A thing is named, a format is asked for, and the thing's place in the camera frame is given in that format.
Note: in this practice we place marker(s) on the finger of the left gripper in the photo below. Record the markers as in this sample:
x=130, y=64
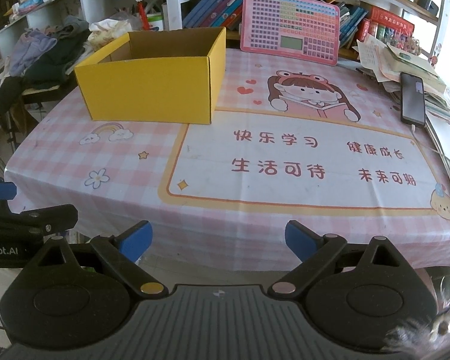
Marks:
x=8, y=191
x=44, y=221

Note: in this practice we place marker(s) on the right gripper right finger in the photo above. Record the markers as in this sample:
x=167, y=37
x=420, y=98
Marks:
x=318, y=256

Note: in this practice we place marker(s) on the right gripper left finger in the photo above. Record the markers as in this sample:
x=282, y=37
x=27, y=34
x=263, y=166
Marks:
x=119, y=256

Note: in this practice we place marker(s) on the pink cartoon table mat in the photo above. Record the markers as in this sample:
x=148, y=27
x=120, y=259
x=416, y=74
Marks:
x=220, y=195

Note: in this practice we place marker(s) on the pile of clothes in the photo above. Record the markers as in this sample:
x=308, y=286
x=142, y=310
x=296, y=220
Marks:
x=43, y=59

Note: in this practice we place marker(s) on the yellow cardboard box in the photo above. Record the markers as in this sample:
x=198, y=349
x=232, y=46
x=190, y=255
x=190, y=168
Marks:
x=168, y=76

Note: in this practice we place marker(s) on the black smartphone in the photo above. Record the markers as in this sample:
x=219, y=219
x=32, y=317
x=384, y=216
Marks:
x=412, y=100

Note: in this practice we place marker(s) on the pile of papers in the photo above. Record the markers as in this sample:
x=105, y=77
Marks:
x=388, y=63

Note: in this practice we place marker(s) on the pink keyboard learning toy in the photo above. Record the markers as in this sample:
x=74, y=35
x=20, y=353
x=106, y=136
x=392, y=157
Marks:
x=300, y=29

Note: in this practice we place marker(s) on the red book box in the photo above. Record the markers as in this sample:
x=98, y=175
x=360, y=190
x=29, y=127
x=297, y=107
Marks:
x=385, y=26

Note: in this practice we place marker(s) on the red bottle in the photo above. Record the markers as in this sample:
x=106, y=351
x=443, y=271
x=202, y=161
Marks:
x=143, y=15

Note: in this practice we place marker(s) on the row of blue books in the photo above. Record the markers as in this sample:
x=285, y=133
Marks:
x=214, y=14

